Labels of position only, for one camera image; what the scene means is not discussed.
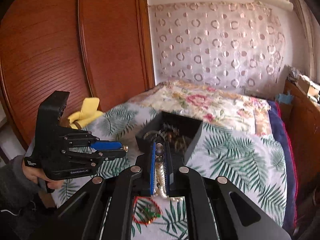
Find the circle patterned sheer curtain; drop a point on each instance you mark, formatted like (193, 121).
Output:
(232, 46)

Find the floral quilt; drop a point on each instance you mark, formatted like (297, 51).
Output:
(218, 107)

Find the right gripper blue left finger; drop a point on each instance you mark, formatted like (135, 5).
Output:
(152, 169)

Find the palm leaf print cloth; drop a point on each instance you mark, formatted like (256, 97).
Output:
(256, 165)

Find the dark bead jewelry pile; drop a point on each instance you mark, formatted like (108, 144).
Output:
(172, 135)

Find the wooden side cabinet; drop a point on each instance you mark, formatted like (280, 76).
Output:
(303, 129)

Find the grey sleeve forearm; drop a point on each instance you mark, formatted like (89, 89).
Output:
(16, 190)

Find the yellow plush toy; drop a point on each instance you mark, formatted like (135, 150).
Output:
(87, 114)

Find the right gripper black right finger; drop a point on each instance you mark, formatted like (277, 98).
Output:
(169, 175)

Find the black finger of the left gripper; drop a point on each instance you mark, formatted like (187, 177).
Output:
(112, 155)

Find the cardboard box on cabinet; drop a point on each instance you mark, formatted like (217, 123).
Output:
(308, 87)

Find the person's left hand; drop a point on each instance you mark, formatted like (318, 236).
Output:
(34, 174)

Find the brown wooden wardrobe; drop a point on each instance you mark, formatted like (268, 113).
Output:
(96, 48)

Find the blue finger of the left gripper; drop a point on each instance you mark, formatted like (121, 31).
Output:
(106, 145)

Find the small gold earring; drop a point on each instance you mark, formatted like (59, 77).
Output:
(125, 148)

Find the blue tissue box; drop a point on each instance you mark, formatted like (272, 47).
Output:
(284, 98)

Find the black square jewelry box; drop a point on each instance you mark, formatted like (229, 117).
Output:
(181, 132)

